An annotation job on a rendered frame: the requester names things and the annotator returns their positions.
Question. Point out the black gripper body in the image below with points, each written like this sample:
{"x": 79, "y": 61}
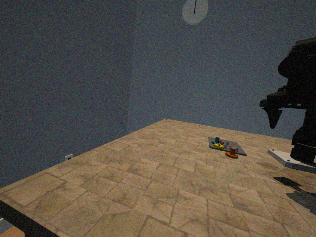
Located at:
{"x": 306, "y": 88}

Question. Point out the orange gear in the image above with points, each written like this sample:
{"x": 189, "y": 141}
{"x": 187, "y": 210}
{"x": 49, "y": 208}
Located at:
{"x": 231, "y": 153}

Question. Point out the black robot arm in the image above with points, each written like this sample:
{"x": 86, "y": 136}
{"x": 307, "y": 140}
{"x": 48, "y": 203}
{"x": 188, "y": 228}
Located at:
{"x": 298, "y": 65}

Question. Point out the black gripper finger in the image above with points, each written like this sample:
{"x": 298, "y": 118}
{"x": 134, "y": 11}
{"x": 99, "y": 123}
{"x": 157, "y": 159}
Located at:
{"x": 310, "y": 124}
{"x": 273, "y": 116}

